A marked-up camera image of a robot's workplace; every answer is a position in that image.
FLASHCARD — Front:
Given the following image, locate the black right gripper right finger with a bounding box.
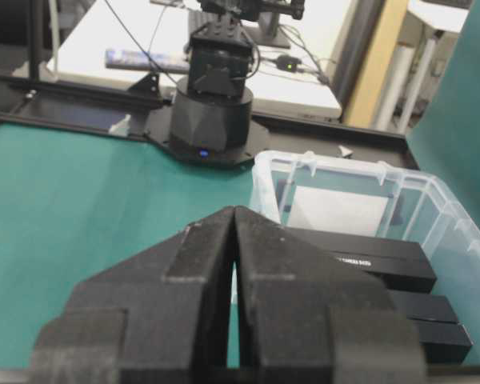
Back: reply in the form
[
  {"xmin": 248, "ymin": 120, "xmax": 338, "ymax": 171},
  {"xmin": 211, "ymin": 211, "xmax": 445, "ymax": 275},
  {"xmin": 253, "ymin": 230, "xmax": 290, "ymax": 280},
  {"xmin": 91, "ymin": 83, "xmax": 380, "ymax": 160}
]
[{"xmin": 234, "ymin": 206, "xmax": 426, "ymax": 383}]

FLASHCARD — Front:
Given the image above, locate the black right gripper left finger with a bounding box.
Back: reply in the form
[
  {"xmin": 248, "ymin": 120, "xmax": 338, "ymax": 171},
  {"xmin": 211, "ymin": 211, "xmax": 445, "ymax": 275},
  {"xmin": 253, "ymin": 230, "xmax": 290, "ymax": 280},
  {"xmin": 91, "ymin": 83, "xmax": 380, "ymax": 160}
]
[{"xmin": 29, "ymin": 206, "xmax": 234, "ymax": 383}]

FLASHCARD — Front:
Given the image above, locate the black realsense box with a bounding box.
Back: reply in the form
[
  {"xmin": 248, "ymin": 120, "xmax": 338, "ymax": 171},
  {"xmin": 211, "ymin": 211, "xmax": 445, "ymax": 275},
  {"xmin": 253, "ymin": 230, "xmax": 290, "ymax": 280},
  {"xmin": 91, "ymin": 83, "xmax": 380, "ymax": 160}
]
[
  {"xmin": 388, "ymin": 290, "xmax": 459, "ymax": 324},
  {"xmin": 413, "ymin": 320, "xmax": 473, "ymax": 365},
  {"xmin": 286, "ymin": 227, "xmax": 437, "ymax": 294}
]

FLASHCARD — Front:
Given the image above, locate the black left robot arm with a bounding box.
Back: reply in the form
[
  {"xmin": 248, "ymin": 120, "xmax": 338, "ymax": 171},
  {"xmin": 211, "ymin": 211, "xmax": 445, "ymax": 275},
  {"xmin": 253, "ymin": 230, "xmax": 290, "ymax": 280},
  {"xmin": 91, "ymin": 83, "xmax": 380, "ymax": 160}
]
[{"xmin": 168, "ymin": 1, "xmax": 305, "ymax": 157}]

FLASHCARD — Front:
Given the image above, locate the clear plastic storage case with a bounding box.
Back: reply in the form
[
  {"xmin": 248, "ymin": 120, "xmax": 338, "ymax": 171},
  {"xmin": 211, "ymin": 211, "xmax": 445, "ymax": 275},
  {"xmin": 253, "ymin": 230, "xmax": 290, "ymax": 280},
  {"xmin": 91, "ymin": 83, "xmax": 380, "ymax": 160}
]
[{"xmin": 250, "ymin": 150, "xmax": 480, "ymax": 365}]

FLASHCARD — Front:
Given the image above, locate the blue white striped box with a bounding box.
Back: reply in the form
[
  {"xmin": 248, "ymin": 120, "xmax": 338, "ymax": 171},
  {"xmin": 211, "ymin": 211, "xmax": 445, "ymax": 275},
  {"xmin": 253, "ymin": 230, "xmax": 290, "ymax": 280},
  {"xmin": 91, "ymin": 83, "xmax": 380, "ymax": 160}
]
[{"xmin": 105, "ymin": 48, "xmax": 190, "ymax": 74}]

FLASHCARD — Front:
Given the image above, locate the black adapter with green light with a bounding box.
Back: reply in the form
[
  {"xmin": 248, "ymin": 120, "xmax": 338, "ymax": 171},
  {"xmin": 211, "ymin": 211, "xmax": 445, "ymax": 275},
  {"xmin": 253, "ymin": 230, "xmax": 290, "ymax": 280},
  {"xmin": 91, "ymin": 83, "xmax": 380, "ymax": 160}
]
[{"xmin": 272, "ymin": 54, "xmax": 302, "ymax": 73}]

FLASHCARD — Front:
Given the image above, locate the white background desk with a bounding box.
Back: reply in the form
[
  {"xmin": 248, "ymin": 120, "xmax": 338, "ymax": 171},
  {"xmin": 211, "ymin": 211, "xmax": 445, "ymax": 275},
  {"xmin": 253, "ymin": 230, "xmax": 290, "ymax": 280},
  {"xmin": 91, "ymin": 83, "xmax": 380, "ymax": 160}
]
[{"xmin": 50, "ymin": 1, "xmax": 342, "ymax": 121}]

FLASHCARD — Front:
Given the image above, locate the black monitor stand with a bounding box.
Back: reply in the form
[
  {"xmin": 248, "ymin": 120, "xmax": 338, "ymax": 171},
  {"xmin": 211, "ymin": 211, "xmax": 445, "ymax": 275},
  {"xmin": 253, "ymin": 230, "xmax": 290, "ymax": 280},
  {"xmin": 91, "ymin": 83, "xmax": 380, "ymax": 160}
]
[{"xmin": 244, "ymin": 12, "xmax": 290, "ymax": 49}]

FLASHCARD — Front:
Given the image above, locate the black aluminium frame rail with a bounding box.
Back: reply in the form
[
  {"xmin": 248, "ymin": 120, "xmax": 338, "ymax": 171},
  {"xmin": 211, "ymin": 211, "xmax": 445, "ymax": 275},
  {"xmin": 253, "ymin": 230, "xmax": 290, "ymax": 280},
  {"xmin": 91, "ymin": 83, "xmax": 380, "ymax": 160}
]
[{"xmin": 0, "ymin": 70, "xmax": 418, "ymax": 170}]

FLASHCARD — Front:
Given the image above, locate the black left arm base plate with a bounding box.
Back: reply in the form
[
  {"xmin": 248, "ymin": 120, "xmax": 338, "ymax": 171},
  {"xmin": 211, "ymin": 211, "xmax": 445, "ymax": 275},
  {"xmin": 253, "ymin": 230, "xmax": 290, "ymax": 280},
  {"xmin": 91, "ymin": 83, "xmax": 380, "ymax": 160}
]
[{"xmin": 143, "ymin": 114, "xmax": 270, "ymax": 168}]

